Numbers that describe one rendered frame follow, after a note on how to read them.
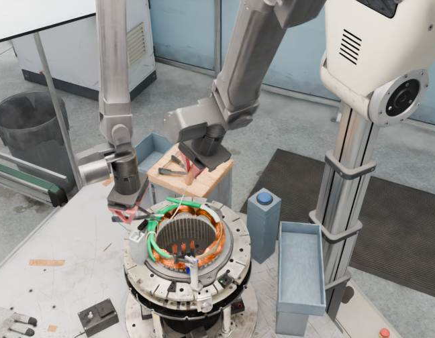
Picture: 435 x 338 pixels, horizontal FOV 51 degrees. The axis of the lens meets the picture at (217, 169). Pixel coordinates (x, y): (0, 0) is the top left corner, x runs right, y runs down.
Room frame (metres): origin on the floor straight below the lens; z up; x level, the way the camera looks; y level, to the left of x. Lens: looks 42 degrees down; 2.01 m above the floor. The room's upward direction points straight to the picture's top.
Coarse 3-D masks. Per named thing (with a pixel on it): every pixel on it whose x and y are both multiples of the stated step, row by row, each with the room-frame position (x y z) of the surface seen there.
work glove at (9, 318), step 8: (0, 312) 0.71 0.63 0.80; (8, 312) 0.71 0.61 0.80; (0, 320) 0.68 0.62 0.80; (8, 320) 0.69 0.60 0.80; (16, 320) 0.69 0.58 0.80; (24, 320) 0.69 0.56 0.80; (32, 320) 0.69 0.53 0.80; (0, 328) 0.66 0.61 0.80; (8, 328) 0.66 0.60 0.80; (16, 328) 0.66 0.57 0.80; (24, 328) 0.66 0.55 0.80; (0, 336) 0.64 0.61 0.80; (8, 336) 0.64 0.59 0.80; (16, 336) 0.64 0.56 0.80
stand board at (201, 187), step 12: (168, 156) 1.09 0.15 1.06; (180, 156) 1.09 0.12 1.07; (156, 168) 1.04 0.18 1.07; (168, 168) 1.04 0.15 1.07; (180, 168) 1.04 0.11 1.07; (216, 168) 1.04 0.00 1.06; (228, 168) 1.05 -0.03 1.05; (156, 180) 0.99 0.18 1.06; (168, 180) 0.98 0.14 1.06; (180, 180) 0.98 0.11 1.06; (204, 180) 0.98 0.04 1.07; (216, 180) 0.98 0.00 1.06; (180, 192) 0.95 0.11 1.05; (192, 192) 0.93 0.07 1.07; (204, 192) 0.93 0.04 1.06
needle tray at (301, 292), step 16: (288, 224) 0.82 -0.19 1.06; (304, 224) 0.81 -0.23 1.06; (288, 240) 0.79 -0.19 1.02; (304, 240) 0.79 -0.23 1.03; (320, 240) 0.76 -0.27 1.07; (288, 256) 0.74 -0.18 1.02; (304, 256) 0.74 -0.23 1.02; (320, 256) 0.71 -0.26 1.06; (288, 272) 0.69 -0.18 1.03; (304, 272) 0.69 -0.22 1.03; (320, 272) 0.67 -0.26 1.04; (288, 288) 0.64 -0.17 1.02; (304, 288) 0.64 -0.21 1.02; (320, 288) 0.64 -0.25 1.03; (288, 304) 0.57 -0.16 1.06; (304, 304) 0.57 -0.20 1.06; (320, 304) 0.57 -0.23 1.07; (288, 320) 0.65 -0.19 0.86; (304, 320) 0.64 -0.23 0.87
